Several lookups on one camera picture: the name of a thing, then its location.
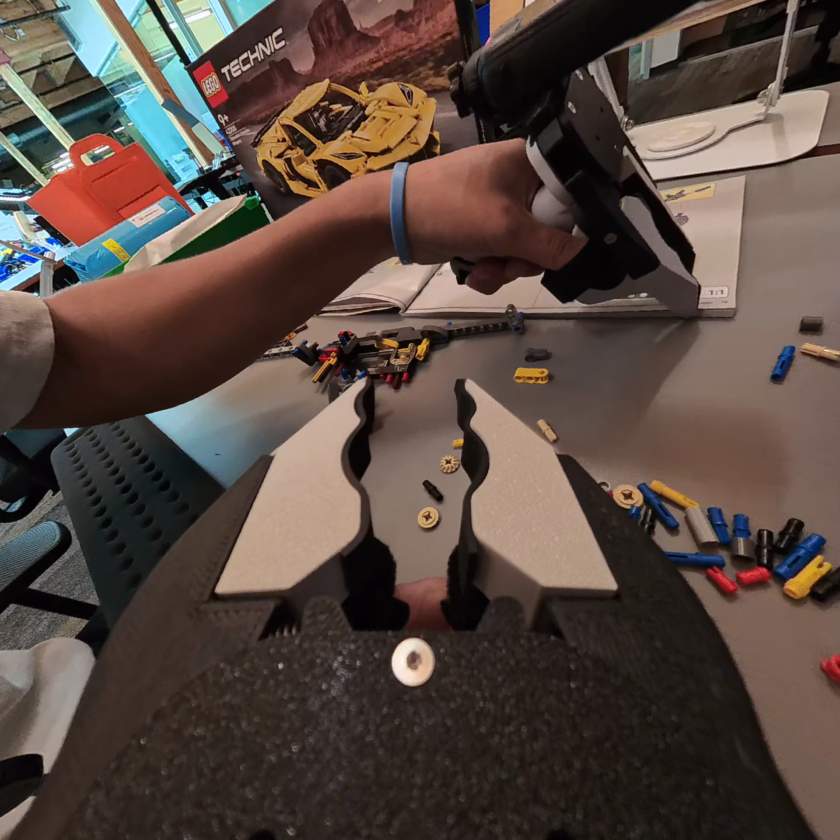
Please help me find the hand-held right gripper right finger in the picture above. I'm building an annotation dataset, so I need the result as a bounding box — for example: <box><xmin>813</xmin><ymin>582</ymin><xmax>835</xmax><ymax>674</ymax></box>
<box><xmin>441</xmin><ymin>377</ymin><xmax>620</xmax><ymax>632</ymax></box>

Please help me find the white paper bag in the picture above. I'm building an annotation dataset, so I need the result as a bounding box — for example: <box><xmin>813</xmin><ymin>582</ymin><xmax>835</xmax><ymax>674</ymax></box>
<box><xmin>122</xmin><ymin>193</ymin><xmax>249</xmax><ymax>272</ymax></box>

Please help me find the blue cylinder roll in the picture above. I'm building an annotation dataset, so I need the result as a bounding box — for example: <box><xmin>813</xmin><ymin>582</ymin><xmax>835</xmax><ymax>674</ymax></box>
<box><xmin>65</xmin><ymin>196</ymin><xmax>192</xmax><ymax>283</ymax></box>

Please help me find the white shirt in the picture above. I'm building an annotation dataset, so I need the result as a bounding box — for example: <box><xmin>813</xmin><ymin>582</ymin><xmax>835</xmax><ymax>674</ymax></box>
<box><xmin>0</xmin><ymin>292</ymin><xmax>95</xmax><ymax>788</ymax></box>

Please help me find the grey mesh office chair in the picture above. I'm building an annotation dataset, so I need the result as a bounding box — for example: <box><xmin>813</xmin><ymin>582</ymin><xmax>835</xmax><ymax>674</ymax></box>
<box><xmin>0</xmin><ymin>520</ymin><xmax>74</xmax><ymax>594</ymax></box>

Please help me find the lego set box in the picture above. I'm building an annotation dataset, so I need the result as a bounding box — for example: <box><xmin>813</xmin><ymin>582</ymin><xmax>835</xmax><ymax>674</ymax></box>
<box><xmin>186</xmin><ymin>0</ymin><xmax>483</xmax><ymax>220</ymax></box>

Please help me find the white stand base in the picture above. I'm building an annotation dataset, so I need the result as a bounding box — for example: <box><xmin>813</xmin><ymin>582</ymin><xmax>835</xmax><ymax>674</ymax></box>
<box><xmin>626</xmin><ymin>88</ymin><xmax>830</xmax><ymax>180</ymax></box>

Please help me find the lego chassis assembly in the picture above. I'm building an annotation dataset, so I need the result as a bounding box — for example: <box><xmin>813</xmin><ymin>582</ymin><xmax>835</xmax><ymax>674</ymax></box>
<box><xmin>262</xmin><ymin>305</ymin><xmax>526</xmax><ymax>394</ymax></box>

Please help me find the person's left forearm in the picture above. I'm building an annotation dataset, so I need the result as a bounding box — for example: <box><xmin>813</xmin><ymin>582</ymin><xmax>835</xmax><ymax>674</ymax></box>
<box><xmin>27</xmin><ymin>161</ymin><xmax>414</xmax><ymax>430</ymax></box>

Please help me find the blue wristband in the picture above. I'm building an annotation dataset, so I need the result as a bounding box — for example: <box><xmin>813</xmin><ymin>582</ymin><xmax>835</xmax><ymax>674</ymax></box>
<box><xmin>389</xmin><ymin>161</ymin><xmax>414</xmax><ymax>265</ymax></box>

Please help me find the green plastic bin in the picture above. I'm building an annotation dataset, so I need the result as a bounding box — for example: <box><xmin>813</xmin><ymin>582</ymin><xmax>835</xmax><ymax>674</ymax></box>
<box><xmin>105</xmin><ymin>193</ymin><xmax>272</xmax><ymax>277</ymax></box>

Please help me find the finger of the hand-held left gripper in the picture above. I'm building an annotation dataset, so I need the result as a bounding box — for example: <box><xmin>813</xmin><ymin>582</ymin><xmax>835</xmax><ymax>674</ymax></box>
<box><xmin>578</xmin><ymin>196</ymin><xmax>702</xmax><ymax>320</ymax></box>

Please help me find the instruction booklet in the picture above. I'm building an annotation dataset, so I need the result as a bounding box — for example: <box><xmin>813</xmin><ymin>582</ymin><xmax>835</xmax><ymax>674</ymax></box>
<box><xmin>322</xmin><ymin>173</ymin><xmax>747</xmax><ymax>320</ymax></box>

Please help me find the pile of lego pins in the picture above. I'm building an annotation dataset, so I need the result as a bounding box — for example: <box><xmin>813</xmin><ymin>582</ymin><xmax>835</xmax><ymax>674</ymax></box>
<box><xmin>613</xmin><ymin>479</ymin><xmax>840</xmax><ymax>601</ymax></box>

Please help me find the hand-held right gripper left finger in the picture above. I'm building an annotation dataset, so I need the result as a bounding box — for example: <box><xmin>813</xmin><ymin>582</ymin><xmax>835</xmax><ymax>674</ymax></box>
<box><xmin>216</xmin><ymin>377</ymin><xmax>409</xmax><ymax>632</ymax></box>

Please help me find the red plastic tote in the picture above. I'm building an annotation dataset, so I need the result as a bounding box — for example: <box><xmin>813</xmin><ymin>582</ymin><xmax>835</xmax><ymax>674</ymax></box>
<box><xmin>27</xmin><ymin>133</ymin><xmax>196</xmax><ymax>247</ymax></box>

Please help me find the person's left hand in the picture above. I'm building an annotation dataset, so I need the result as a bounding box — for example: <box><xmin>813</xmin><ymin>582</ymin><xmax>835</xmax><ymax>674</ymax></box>
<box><xmin>406</xmin><ymin>138</ymin><xmax>590</xmax><ymax>295</ymax></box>

